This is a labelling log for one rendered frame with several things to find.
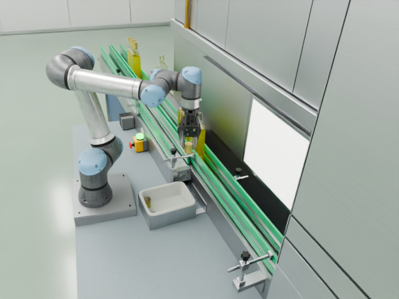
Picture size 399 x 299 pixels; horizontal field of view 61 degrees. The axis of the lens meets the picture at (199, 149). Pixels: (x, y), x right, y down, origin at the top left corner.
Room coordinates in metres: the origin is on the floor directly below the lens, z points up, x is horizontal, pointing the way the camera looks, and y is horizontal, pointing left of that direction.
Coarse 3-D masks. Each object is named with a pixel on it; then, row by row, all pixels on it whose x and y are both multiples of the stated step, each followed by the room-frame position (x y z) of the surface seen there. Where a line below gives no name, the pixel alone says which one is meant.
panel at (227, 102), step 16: (208, 64) 1.63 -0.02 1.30; (208, 80) 1.61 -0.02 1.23; (224, 80) 1.47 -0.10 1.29; (240, 80) 1.41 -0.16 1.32; (208, 96) 1.60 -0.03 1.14; (224, 96) 1.46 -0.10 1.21; (240, 96) 1.34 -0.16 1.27; (256, 96) 1.25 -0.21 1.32; (208, 112) 1.59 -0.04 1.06; (224, 112) 1.45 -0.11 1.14; (240, 112) 1.33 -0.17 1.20; (272, 112) 1.14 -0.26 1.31; (224, 128) 1.43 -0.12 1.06; (240, 128) 1.31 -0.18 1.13; (304, 128) 1.01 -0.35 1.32; (240, 144) 1.30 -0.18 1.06; (240, 160) 1.28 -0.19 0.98; (256, 176) 1.16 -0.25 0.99; (272, 192) 1.06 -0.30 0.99; (288, 208) 0.97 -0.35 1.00
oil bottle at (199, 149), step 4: (200, 124) 1.40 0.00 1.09; (204, 128) 1.40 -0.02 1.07; (204, 132) 1.40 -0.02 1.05; (200, 136) 1.39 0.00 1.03; (204, 136) 1.40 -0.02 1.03; (200, 140) 1.39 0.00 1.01; (204, 140) 1.40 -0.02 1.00; (200, 144) 1.39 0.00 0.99; (204, 144) 1.40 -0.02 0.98; (196, 148) 1.38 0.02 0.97; (200, 148) 1.39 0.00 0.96; (200, 152) 1.39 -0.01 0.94; (200, 156) 1.39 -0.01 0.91
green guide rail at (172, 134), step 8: (112, 48) 2.82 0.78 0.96; (112, 56) 2.82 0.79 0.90; (120, 64) 2.59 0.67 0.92; (128, 72) 2.34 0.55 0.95; (152, 112) 1.86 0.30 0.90; (160, 112) 1.74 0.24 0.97; (160, 120) 1.73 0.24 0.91; (168, 128) 1.61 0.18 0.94; (176, 136) 1.50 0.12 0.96; (176, 144) 1.50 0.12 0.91; (184, 152) 1.41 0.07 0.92
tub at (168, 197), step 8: (168, 184) 1.25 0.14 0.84; (176, 184) 1.26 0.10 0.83; (184, 184) 1.26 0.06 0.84; (144, 192) 1.19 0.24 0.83; (152, 192) 1.21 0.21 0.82; (160, 192) 1.22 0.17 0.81; (168, 192) 1.24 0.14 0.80; (176, 192) 1.26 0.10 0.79; (184, 192) 1.23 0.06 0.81; (152, 200) 1.20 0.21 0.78; (160, 200) 1.21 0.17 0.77; (168, 200) 1.22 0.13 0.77; (176, 200) 1.22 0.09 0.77; (184, 200) 1.22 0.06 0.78; (192, 200) 1.15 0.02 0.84; (152, 208) 1.15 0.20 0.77; (160, 208) 1.16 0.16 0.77; (168, 208) 1.16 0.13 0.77; (176, 208) 1.09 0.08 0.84
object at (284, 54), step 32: (192, 0) 1.90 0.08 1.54; (224, 0) 1.59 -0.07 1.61; (256, 0) 1.37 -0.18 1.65; (288, 0) 1.21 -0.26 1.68; (320, 0) 1.08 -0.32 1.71; (192, 32) 1.85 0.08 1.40; (224, 32) 1.57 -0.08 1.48; (256, 32) 1.35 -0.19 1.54; (288, 32) 1.19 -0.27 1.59; (320, 32) 1.06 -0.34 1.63; (192, 64) 1.87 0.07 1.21; (224, 64) 1.50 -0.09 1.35; (256, 64) 1.32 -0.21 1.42; (288, 64) 1.16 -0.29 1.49; (320, 64) 1.03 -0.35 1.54; (288, 96) 1.10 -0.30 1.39; (320, 96) 1.00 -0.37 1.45; (224, 160) 1.46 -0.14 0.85; (256, 192) 1.19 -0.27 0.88
